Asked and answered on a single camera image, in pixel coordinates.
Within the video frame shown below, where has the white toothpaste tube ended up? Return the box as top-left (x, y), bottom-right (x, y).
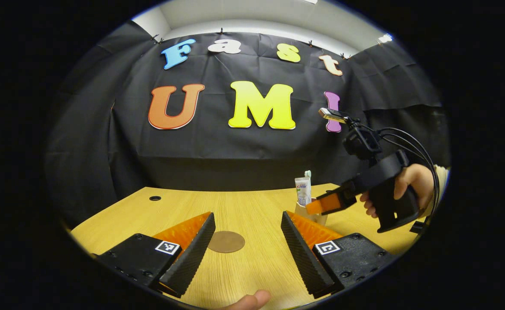
top-left (295, 176), bottom-right (312, 207)

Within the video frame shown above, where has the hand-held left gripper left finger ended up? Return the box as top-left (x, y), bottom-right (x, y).
top-left (95, 211), bottom-right (216, 298)

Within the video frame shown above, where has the black cable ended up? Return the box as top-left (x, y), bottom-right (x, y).
top-left (375, 127), bottom-right (441, 216)

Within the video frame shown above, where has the wooden desktop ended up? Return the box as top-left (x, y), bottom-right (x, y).
top-left (70, 183), bottom-right (421, 310)

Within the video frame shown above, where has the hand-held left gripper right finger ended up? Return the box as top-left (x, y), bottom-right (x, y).
top-left (280, 211), bottom-right (396, 298)

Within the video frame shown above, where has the black backdrop cloth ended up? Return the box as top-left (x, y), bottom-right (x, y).
top-left (46, 19), bottom-right (451, 229)

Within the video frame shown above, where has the beige cup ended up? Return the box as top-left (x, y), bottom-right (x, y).
top-left (295, 199), bottom-right (328, 227)

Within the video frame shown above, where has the brown round coaster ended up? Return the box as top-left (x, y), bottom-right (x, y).
top-left (208, 231), bottom-right (246, 254)

